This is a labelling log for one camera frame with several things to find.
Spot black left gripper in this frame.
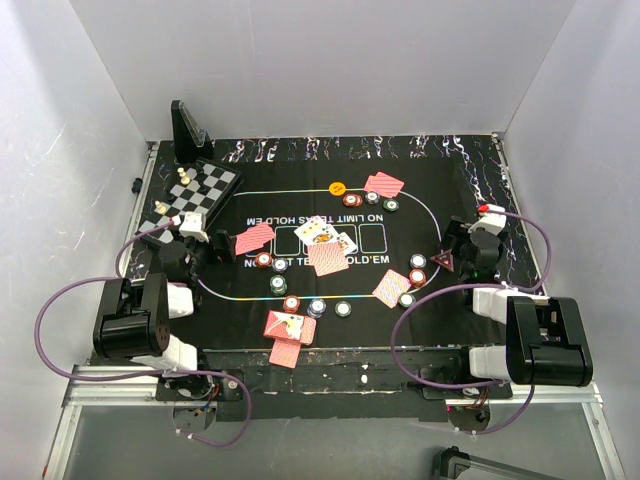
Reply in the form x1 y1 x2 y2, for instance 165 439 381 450
173 226 236 284

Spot black red all-in triangle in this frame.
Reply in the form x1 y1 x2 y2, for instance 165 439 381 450
430 249 455 272

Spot red chips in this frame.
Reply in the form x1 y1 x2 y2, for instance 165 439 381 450
255 252 273 268
409 269 427 288
342 194 363 208

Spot blue chips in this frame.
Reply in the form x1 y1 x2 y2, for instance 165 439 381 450
364 191 380 205
410 254 427 269
272 258 289 273

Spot green chips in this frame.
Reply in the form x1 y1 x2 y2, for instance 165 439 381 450
269 275 287 296
383 199 399 212
398 292 416 309

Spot red poker chip stack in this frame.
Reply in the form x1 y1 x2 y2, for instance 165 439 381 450
283 295 300 313

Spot face-up six card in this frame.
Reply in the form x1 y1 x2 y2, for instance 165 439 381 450
294 220 335 246

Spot red playing card box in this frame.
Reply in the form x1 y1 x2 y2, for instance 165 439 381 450
263 310 317 345

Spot red burn card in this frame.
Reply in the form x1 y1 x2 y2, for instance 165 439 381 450
308 243 349 277

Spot blue poker chip stack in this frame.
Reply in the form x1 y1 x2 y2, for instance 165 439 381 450
307 298 326 318

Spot face-up jack card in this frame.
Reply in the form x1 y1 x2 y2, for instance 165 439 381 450
337 232 358 255

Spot red cards bottom edge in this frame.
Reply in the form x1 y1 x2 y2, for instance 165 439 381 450
269 339 301 369

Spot yellow big blind button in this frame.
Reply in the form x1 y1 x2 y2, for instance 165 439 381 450
328 181 347 196

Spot green poker chip stack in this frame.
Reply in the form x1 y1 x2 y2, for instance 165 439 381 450
335 301 352 317

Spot face-up queen card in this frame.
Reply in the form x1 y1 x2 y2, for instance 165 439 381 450
312 230 339 245

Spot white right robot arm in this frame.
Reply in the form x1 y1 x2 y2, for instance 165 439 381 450
440 207 593 398

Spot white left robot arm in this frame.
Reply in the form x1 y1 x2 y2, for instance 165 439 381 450
92 273 241 400

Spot black white chess board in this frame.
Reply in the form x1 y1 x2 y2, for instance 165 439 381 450
136 158 243 233

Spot white chess pawn lower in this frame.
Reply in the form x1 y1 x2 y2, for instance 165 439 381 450
154 201 167 215

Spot black chess knight piece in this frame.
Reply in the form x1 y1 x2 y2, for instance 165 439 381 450
192 166 203 182

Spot white chess piece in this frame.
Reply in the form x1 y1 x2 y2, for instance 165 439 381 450
177 168 191 185

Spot black chess board lid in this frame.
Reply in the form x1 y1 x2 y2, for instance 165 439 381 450
170 100 214 164

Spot black poker felt mat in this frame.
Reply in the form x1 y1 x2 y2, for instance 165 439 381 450
121 135 544 349

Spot black case bottom right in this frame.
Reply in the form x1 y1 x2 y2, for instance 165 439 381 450
430 446 554 479

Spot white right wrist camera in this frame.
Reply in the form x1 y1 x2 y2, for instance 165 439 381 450
468 204 506 236

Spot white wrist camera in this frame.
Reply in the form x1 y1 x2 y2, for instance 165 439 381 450
468 204 506 236
178 212 209 243

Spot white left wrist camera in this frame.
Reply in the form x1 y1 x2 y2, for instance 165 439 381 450
178 212 209 243

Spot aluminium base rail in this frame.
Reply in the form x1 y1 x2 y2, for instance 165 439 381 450
43 362 629 479

